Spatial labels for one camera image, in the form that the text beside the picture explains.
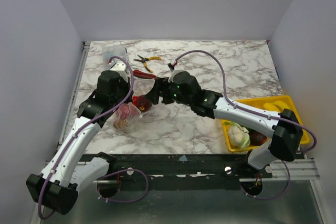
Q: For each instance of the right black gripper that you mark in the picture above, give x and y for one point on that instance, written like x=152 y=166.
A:
x=159 y=87

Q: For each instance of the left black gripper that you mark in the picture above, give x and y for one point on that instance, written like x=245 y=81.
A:
x=126 y=85

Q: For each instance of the dark red toy fruit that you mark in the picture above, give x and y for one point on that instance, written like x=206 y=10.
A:
x=143 y=104

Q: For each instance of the clear zip top bag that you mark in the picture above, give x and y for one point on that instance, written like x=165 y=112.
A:
x=141 y=87

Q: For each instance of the orange brown toy mango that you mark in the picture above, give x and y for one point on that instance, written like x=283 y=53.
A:
x=120 y=124

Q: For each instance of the green toy pepper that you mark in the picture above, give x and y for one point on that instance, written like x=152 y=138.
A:
x=247 y=128

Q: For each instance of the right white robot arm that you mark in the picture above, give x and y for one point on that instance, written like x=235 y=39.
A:
x=282 y=129

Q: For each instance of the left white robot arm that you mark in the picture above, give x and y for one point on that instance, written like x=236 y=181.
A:
x=58 y=185

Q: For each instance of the clear plastic parts box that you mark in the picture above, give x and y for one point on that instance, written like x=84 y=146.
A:
x=110 y=51

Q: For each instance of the white toy cauliflower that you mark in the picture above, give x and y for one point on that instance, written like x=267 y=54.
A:
x=238 y=136

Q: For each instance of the yellow plastic tray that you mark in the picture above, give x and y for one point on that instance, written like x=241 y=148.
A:
x=257 y=103

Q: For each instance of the dark maroon toy beet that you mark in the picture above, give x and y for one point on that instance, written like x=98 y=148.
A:
x=257 y=138

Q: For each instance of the yellow toy banana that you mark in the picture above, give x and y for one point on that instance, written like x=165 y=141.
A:
x=276 y=106

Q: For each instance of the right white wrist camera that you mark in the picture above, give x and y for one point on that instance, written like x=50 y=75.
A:
x=175 y=68

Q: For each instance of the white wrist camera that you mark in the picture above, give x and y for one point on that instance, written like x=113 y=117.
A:
x=121 y=68
x=175 y=68

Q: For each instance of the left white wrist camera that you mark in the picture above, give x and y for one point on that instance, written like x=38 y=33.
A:
x=121 y=68

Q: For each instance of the yellow handled pliers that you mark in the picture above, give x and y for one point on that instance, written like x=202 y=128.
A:
x=145 y=60

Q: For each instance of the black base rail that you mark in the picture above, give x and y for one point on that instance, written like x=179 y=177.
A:
x=163 y=172

